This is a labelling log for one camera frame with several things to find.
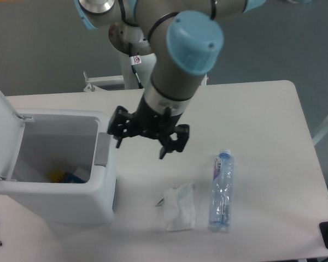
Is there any black cable on pedestal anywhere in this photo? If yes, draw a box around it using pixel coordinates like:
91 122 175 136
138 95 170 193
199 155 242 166
127 42 145 90

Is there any blue item in bin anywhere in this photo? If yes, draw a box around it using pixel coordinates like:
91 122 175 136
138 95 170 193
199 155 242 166
61 172 85 183

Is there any yellow item in bin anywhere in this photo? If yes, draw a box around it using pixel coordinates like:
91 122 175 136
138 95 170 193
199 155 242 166
47 170 66 183

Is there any grey trash can push button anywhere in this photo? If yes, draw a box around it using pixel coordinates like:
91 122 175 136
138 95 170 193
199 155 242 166
93 132 110 167

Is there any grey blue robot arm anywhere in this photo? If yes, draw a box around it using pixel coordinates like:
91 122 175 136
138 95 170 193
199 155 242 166
74 1 263 157

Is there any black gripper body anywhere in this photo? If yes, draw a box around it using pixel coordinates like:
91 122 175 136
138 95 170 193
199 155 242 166
130 96 181 142

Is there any clear plastic bag with tissue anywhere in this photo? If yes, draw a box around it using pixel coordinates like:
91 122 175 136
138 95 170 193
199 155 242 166
155 182 196 232

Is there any clear empty plastic bottle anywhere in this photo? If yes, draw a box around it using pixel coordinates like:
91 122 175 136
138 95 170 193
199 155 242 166
208 149 235 232

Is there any white box in bin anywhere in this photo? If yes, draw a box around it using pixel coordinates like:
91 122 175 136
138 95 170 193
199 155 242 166
73 167 90 182

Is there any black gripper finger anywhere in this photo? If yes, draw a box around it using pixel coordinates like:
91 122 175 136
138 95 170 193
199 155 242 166
107 106 134 148
159 124 190 159

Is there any white trash can lid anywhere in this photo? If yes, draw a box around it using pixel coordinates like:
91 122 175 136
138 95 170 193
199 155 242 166
0 91 34 180

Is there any white plastic trash can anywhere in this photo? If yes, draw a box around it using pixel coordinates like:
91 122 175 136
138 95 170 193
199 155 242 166
0 109 116 224

